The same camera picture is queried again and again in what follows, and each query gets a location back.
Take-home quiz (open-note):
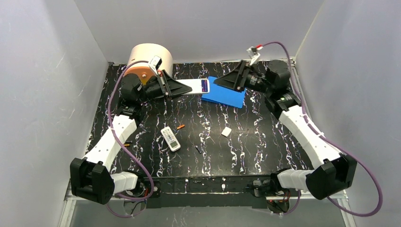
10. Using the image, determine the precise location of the white battery cover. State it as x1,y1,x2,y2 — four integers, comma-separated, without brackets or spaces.
221,127,232,137

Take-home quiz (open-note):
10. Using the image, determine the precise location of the blue purple battery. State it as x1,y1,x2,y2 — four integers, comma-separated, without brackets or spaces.
201,79,209,93

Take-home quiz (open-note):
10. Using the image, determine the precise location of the cream cylindrical drum container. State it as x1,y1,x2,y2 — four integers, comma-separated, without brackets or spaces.
124,43,173,84

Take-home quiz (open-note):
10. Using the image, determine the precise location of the aluminium frame rail right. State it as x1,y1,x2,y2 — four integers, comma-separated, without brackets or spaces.
287,57,314,127

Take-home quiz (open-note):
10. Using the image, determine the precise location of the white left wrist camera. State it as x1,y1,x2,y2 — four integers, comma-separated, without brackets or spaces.
148,55,162,75

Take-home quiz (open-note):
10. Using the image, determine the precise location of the orange battery centre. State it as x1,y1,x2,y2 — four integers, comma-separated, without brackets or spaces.
176,124,185,130

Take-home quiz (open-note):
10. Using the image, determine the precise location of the black base bar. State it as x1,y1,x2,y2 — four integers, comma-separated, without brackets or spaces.
147,175,275,209

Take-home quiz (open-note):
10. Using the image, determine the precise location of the blue flat foam pad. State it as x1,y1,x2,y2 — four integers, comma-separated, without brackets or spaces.
201,76,246,108

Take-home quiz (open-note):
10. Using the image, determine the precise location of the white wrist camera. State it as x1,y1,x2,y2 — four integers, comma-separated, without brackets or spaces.
148,55,162,75
247,45,263,66

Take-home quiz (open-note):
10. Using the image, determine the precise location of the small white buttoned remote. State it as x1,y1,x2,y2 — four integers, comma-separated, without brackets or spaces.
161,126,181,152

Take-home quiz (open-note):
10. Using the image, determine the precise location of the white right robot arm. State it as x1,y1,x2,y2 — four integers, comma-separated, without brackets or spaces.
214,60,357,200

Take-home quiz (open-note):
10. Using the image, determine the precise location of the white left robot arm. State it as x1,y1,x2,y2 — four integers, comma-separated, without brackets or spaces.
70,70,209,204

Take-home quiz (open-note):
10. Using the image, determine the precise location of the long white remote control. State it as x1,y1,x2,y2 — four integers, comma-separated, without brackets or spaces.
177,79,210,95

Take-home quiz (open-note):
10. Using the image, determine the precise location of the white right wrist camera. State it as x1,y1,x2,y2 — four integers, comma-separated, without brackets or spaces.
247,45,263,66

